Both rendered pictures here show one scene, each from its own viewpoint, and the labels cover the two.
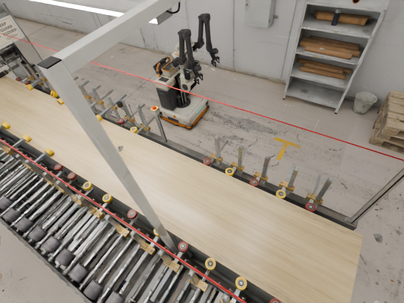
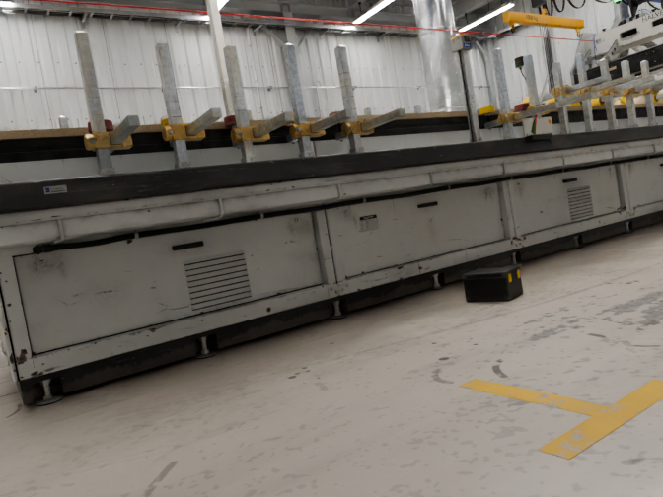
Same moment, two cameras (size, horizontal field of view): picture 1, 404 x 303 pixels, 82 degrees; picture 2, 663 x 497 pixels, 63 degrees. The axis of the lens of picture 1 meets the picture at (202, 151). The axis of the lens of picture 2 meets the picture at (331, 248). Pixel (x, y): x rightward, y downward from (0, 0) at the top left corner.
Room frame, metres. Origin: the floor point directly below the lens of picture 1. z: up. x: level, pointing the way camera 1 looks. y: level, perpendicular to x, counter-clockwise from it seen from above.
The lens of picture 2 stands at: (2.01, -2.37, 0.44)
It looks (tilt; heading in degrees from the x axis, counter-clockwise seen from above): 3 degrees down; 109
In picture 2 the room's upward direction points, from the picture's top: 10 degrees counter-clockwise
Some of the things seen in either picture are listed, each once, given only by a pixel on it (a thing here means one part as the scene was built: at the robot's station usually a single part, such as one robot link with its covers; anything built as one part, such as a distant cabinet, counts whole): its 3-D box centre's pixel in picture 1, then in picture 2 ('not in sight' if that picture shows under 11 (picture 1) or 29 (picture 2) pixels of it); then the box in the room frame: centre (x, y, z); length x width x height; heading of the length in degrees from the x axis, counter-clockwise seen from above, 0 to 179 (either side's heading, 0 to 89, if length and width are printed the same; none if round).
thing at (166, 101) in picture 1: (174, 85); not in sight; (3.16, 0.27, 0.59); 0.55 x 0.34 x 0.83; 142
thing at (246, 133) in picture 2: (261, 176); (250, 134); (1.15, -0.53, 0.81); 0.14 x 0.06 x 0.05; 52
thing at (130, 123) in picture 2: (314, 193); (117, 138); (0.89, -0.94, 0.81); 0.43 x 0.03 x 0.04; 142
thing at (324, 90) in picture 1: (326, 57); not in sight; (3.02, -2.05, 0.78); 0.90 x 0.45 x 1.55; 52
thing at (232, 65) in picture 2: (264, 172); (240, 110); (1.14, -0.55, 0.89); 0.04 x 0.04 x 0.48; 52
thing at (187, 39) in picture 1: (189, 50); not in sight; (2.64, -0.03, 1.40); 0.11 x 0.06 x 0.43; 142
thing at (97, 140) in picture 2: (314, 198); (108, 141); (0.84, -0.93, 0.81); 0.14 x 0.06 x 0.05; 52
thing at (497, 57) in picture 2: (143, 120); (503, 95); (2.07, 0.63, 0.93); 0.04 x 0.04 x 0.48; 52
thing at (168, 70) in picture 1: (169, 69); not in sight; (3.17, 0.29, 0.87); 0.23 x 0.15 x 0.11; 142
